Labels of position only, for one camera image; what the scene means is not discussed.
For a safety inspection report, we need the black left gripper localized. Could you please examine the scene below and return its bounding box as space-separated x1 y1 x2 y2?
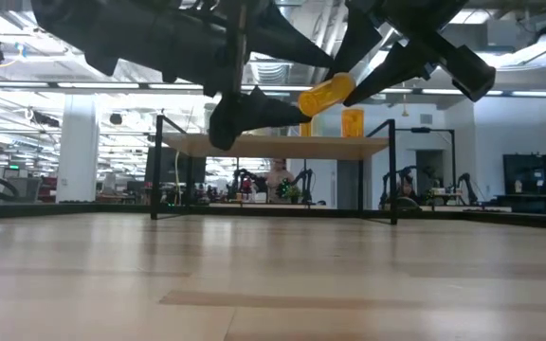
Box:
120 0 335 151

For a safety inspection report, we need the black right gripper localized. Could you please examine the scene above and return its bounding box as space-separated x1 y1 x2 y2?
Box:
325 0 497 108

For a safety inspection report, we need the person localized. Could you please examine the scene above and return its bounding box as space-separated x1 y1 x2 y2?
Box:
263 158 296 205
395 178 419 209

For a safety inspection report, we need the black monitor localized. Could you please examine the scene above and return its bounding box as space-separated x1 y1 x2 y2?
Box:
144 146 208 186

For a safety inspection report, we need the long ceiling light bar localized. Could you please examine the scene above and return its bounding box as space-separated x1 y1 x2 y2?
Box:
0 79 546 99

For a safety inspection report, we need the white square column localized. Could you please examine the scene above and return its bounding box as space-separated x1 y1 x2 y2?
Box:
55 94 101 204

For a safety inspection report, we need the silver ceiling air duct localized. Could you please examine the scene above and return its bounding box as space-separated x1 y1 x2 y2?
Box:
248 51 296 96

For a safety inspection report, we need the wooden shelf with black frame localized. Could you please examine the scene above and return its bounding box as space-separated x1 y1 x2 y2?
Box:
149 115 399 226

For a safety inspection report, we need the black aluminium rail frame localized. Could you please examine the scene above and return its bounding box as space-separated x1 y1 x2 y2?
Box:
0 201 546 233

